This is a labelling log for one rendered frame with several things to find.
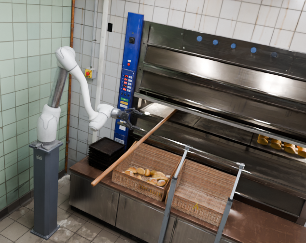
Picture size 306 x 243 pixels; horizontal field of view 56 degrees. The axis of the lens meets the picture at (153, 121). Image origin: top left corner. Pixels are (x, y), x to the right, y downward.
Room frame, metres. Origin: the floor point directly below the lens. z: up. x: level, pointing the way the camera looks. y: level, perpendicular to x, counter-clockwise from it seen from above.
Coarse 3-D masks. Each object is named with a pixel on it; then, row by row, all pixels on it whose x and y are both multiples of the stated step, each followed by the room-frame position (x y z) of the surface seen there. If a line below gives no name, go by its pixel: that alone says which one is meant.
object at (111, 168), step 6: (162, 120) 2.67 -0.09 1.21; (156, 126) 2.49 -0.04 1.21; (150, 132) 2.34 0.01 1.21; (144, 138) 2.21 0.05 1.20; (138, 144) 2.09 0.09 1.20; (132, 150) 1.98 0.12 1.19; (126, 156) 1.89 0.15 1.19; (114, 162) 1.75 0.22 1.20; (108, 168) 1.67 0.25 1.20; (102, 174) 1.59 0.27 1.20; (96, 180) 1.51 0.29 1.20
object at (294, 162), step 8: (144, 112) 2.86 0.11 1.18; (160, 120) 2.76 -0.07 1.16; (168, 120) 2.76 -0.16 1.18; (184, 128) 2.67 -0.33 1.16; (192, 128) 2.66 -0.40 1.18; (208, 136) 2.58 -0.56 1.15; (216, 136) 2.56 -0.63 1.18; (232, 144) 2.50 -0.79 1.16; (240, 144) 2.47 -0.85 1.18; (256, 152) 2.42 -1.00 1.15; (264, 152) 2.39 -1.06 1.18; (272, 152) 2.41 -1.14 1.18; (280, 160) 2.34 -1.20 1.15; (288, 160) 2.32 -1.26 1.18; (296, 160) 2.34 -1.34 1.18; (304, 168) 2.27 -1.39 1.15
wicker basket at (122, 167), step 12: (144, 144) 2.77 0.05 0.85; (132, 156) 2.77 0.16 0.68; (156, 156) 2.70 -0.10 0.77; (168, 156) 2.67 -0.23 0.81; (180, 156) 2.64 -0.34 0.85; (120, 168) 2.53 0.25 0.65; (144, 168) 2.69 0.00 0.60; (156, 168) 2.66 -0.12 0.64; (168, 168) 2.63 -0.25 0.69; (120, 180) 2.41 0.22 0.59; (144, 180) 2.48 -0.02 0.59; (168, 180) 2.30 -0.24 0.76; (144, 192) 2.26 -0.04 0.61; (156, 192) 2.22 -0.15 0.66
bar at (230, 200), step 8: (160, 136) 2.36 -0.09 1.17; (176, 144) 2.30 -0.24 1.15; (184, 144) 2.29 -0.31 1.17; (184, 152) 2.24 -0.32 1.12; (200, 152) 2.22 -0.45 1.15; (208, 152) 2.21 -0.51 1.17; (224, 160) 2.15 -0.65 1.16; (240, 168) 2.09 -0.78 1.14; (176, 176) 2.08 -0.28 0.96; (232, 192) 1.95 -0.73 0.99; (168, 200) 2.06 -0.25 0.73; (232, 200) 1.90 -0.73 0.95; (168, 208) 2.05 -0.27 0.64; (168, 216) 2.07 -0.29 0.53; (224, 216) 1.89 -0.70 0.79; (224, 224) 1.88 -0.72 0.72; (160, 232) 2.06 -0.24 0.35; (160, 240) 2.05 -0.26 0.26; (216, 240) 1.89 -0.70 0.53
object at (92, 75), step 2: (86, 68) 3.02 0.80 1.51; (88, 68) 3.01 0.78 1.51; (90, 68) 3.03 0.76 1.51; (92, 68) 3.04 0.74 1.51; (94, 68) 3.05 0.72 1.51; (86, 70) 3.01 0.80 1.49; (88, 70) 3.00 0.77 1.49; (90, 70) 3.00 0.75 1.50; (92, 70) 2.99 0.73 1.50; (94, 70) 3.02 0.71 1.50; (92, 72) 2.99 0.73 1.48; (94, 72) 3.02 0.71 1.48; (90, 74) 2.99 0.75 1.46; (92, 74) 2.99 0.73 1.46; (94, 74) 3.02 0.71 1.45; (84, 76) 3.02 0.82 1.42; (86, 76) 3.01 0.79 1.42; (88, 76) 3.00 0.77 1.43; (90, 76) 2.99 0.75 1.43; (92, 76) 2.99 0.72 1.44; (94, 76) 3.03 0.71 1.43; (90, 78) 3.00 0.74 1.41; (92, 78) 3.00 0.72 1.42
